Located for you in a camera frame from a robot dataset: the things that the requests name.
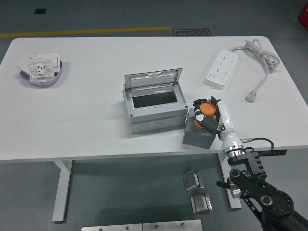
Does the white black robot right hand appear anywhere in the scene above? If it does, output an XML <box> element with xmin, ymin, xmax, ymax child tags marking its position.
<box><xmin>192</xmin><ymin>95</ymin><xmax>243</xmax><ymax>152</ymax></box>

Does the orange cylinder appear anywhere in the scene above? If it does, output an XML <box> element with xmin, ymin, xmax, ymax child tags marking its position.
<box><xmin>194</xmin><ymin>102</ymin><xmax>217</xmax><ymax>129</ymax></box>

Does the grey junction box with lid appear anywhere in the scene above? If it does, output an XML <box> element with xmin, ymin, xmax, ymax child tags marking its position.
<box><xmin>122</xmin><ymin>67</ymin><xmax>189</xmax><ymax>134</ymax></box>

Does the grey cube with round hole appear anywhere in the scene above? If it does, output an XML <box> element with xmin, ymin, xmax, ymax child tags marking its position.
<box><xmin>182</xmin><ymin>108</ymin><xmax>216</xmax><ymax>150</ymax></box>

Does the white power strip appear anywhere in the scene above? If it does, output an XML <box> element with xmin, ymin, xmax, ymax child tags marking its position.
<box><xmin>205</xmin><ymin>49</ymin><xmax>239</xmax><ymax>91</ymax></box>

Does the metal block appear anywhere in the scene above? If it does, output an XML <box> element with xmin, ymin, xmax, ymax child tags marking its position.
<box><xmin>182</xmin><ymin>170</ymin><xmax>205</xmax><ymax>192</ymax></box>
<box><xmin>190</xmin><ymin>192</ymin><xmax>214</xmax><ymax>215</ymax></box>

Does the metal plate with screws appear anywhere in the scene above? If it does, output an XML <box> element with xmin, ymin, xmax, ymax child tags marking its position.
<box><xmin>81</xmin><ymin>224</ymin><xmax>142</xmax><ymax>231</ymax></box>
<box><xmin>142</xmin><ymin>219</ymin><xmax>203</xmax><ymax>231</ymax></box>

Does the red object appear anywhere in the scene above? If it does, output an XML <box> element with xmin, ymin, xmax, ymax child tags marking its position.
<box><xmin>298</xmin><ymin>4</ymin><xmax>308</xmax><ymax>28</ymax></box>

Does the purple bowl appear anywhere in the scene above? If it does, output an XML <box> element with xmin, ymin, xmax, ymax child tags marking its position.
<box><xmin>19</xmin><ymin>60</ymin><xmax>64</xmax><ymax>87</ymax></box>

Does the white socket plate with holes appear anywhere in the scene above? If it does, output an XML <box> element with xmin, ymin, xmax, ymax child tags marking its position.
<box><xmin>27</xmin><ymin>57</ymin><xmax>55</xmax><ymax>82</ymax></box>

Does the white power cord with plug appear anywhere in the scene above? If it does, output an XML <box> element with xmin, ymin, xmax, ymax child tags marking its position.
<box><xmin>230</xmin><ymin>39</ymin><xmax>281</xmax><ymax>103</ymax></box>

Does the white plain switch plate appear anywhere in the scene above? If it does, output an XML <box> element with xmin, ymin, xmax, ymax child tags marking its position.
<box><xmin>36</xmin><ymin>53</ymin><xmax>61</xmax><ymax>69</ymax></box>

